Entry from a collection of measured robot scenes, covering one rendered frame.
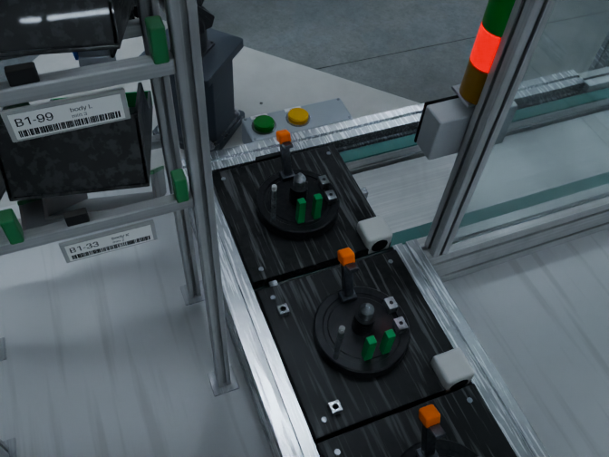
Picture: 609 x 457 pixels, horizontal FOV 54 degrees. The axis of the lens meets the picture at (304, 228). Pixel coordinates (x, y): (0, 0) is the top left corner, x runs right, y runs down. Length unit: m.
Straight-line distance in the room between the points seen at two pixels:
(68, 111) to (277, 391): 0.52
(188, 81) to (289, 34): 2.62
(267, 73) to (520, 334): 0.80
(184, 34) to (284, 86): 0.96
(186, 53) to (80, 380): 0.65
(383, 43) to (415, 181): 1.98
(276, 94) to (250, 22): 1.79
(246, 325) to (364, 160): 0.42
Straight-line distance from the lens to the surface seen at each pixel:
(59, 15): 0.51
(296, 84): 1.43
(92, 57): 0.92
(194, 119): 0.52
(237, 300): 0.93
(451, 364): 0.88
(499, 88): 0.77
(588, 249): 1.27
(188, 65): 0.49
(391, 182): 1.16
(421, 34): 3.23
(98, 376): 1.01
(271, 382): 0.87
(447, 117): 0.81
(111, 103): 0.49
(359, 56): 3.00
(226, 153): 1.12
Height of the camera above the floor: 1.76
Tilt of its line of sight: 52 degrees down
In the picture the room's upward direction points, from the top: 6 degrees clockwise
